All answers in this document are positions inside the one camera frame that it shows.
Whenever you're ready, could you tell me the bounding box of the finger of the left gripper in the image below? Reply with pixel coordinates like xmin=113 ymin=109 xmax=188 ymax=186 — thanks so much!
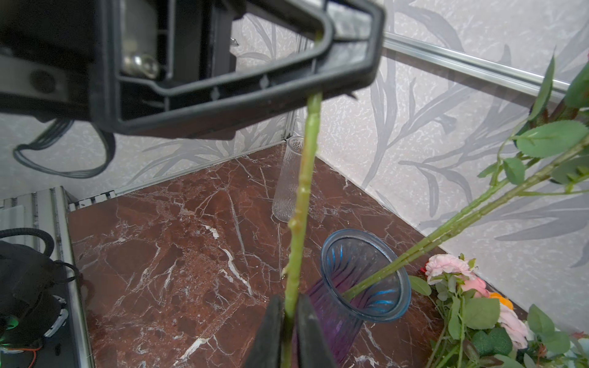
xmin=91 ymin=1 xmax=386 ymax=140

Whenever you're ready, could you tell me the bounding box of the pink white carnation stem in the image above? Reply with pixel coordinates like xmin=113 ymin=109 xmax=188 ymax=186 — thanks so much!
xmin=280 ymin=92 xmax=323 ymax=367

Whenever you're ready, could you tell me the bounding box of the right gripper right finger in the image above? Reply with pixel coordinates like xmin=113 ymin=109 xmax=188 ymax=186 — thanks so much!
xmin=295 ymin=294 xmax=337 ymax=368

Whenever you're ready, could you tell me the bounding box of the pink lisianthus flower stem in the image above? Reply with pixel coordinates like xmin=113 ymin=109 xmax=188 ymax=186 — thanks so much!
xmin=342 ymin=60 xmax=588 ymax=301

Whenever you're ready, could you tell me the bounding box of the purple blue glass vase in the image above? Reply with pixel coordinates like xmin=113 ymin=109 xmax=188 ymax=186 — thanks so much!
xmin=303 ymin=228 xmax=413 ymax=364

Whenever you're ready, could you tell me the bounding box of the clear frosted glass vase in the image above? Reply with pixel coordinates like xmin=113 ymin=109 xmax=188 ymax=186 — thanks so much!
xmin=271 ymin=136 xmax=304 ymax=222

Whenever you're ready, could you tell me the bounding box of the pink rose bouquet stem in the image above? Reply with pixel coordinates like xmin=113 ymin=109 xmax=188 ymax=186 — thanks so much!
xmin=411 ymin=254 xmax=529 ymax=367

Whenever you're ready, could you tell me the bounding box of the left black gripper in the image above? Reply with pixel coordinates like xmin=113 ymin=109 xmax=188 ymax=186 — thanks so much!
xmin=1 ymin=1 xmax=216 ymax=133

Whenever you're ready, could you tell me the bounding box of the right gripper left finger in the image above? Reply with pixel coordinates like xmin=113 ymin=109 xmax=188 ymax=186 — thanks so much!
xmin=242 ymin=295 xmax=284 ymax=368

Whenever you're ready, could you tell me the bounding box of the aluminium front rail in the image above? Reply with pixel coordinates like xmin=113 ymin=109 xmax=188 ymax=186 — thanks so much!
xmin=1 ymin=186 xmax=95 ymax=367

